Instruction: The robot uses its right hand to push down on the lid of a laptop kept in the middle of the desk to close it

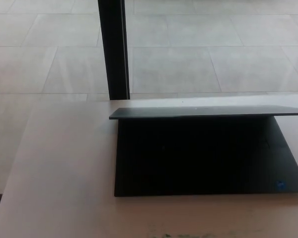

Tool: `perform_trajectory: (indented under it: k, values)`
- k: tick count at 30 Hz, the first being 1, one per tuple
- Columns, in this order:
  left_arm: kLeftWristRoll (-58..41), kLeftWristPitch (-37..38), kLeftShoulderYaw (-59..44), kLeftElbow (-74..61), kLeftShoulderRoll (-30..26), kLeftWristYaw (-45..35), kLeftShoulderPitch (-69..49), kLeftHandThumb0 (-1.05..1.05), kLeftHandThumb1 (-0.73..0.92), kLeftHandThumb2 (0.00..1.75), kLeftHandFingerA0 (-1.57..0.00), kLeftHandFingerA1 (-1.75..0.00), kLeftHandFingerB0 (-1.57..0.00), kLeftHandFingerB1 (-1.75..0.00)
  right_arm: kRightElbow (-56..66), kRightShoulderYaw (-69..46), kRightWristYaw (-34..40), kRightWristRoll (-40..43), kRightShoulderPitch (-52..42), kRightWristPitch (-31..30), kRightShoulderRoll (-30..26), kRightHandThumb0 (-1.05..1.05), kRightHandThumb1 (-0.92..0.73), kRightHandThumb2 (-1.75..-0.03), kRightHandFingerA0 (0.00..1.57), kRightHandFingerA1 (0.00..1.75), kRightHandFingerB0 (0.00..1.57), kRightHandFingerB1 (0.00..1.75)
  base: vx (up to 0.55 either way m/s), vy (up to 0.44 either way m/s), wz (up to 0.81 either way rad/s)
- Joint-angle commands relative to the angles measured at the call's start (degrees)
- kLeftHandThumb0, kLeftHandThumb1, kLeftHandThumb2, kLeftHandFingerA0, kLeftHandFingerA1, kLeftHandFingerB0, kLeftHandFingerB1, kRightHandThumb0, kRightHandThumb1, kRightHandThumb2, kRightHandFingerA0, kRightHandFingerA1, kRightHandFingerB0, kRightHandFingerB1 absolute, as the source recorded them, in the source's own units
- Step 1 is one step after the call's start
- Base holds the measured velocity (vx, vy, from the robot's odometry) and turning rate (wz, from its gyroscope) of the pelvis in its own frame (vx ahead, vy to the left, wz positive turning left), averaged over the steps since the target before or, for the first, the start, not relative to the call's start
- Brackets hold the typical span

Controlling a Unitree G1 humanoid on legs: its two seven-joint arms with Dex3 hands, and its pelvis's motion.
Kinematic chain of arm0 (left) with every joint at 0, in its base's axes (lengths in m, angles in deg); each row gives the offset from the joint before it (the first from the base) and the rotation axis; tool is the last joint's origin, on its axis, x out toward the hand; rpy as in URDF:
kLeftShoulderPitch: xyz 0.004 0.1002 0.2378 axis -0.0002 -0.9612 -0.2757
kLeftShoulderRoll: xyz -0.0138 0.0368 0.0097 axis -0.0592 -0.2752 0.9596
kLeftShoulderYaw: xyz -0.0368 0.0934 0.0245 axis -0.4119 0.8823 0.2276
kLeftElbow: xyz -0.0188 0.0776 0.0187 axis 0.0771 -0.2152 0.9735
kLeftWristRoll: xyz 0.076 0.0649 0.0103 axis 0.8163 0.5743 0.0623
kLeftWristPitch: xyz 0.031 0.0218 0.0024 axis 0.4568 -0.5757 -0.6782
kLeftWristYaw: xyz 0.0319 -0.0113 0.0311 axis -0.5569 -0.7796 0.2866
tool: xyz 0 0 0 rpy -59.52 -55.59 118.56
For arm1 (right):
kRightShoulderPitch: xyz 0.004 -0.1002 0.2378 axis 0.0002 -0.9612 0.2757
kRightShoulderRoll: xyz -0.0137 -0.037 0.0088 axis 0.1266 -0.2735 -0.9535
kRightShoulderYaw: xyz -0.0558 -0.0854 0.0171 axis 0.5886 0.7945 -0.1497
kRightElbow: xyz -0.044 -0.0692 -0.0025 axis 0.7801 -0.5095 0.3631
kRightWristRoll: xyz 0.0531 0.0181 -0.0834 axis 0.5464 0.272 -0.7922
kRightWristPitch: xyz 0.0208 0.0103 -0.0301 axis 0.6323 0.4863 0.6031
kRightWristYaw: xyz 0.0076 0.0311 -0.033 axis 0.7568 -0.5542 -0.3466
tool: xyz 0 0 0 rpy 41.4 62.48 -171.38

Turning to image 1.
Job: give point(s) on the silver laptop with black keyboard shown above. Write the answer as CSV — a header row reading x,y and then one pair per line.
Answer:
x,y
201,158

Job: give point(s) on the black vertical post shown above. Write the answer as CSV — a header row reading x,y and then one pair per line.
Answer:
x,y
113,49

